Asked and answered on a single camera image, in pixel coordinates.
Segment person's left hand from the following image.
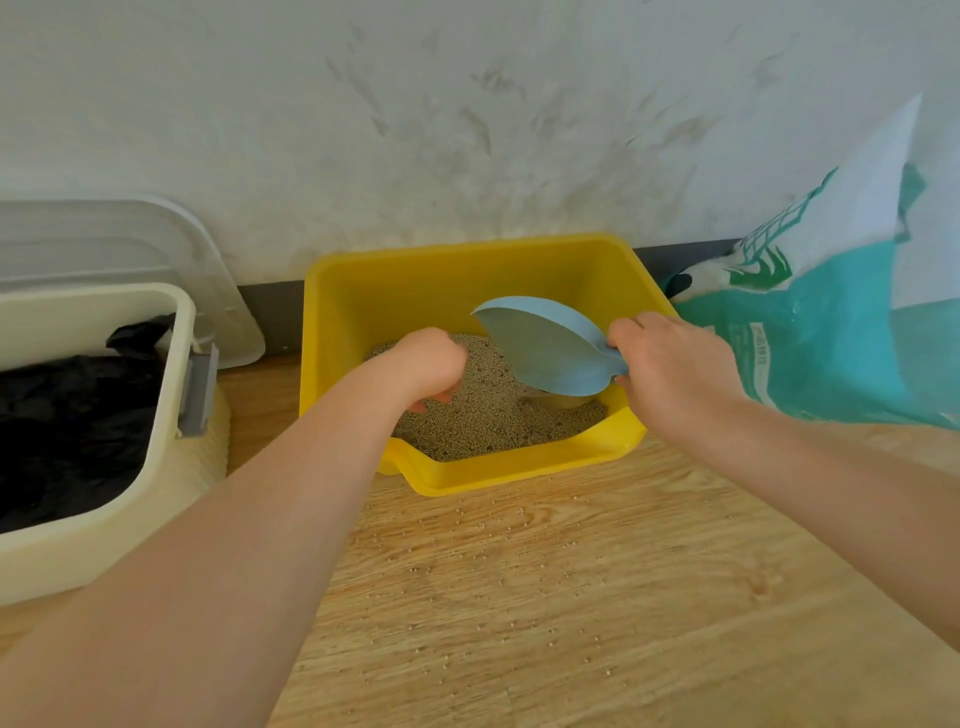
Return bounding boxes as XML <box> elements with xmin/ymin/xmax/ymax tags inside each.
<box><xmin>374</xmin><ymin>327</ymin><xmax>470</xmax><ymax>415</ymax></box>

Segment teal white litter bag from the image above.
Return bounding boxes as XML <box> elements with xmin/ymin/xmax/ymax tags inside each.
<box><xmin>663</xmin><ymin>93</ymin><xmax>960</xmax><ymax>430</ymax></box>

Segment translucent white bin lid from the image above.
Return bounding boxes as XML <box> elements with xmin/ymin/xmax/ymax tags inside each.
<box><xmin>0</xmin><ymin>196</ymin><xmax>267</xmax><ymax>370</ymax></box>

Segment light blue litter scoop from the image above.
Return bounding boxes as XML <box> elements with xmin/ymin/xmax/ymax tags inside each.
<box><xmin>470</xmin><ymin>296</ymin><xmax>630</xmax><ymax>399</ymax></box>

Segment person's left forearm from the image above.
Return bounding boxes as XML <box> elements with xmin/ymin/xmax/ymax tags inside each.
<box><xmin>0</xmin><ymin>374</ymin><xmax>421</xmax><ymax>728</ymax></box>

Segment dark grey skirting board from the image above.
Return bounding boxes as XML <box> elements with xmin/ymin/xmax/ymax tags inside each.
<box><xmin>238</xmin><ymin>238</ymin><xmax>744</xmax><ymax>358</ymax></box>

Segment person's right forearm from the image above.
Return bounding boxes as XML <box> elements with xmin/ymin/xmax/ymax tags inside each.
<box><xmin>674</xmin><ymin>397</ymin><xmax>960</xmax><ymax>654</ymax></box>

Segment pile of black plastic bags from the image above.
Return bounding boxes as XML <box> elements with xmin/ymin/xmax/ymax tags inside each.
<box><xmin>0</xmin><ymin>314</ymin><xmax>175</xmax><ymax>535</ymax></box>

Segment cream plastic storage bin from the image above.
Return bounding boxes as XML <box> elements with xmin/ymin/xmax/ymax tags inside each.
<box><xmin>0</xmin><ymin>282</ymin><xmax>230</xmax><ymax>607</ymax></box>

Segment person's right hand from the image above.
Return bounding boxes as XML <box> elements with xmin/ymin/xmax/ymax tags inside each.
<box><xmin>605</xmin><ymin>311</ymin><xmax>748</xmax><ymax>451</ymax></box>

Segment beige cat litter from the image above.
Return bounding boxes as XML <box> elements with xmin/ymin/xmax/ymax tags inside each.
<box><xmin>363</xmin><ymin>333</ymin><xmax>609</xmax><ymax>463</ymax></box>

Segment yellow litter box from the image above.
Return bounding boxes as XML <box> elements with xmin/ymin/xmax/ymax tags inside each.
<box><xmin>299</xmin><ymin>232</ymin><xmax>680</xmax><ymax>499</ymax></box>

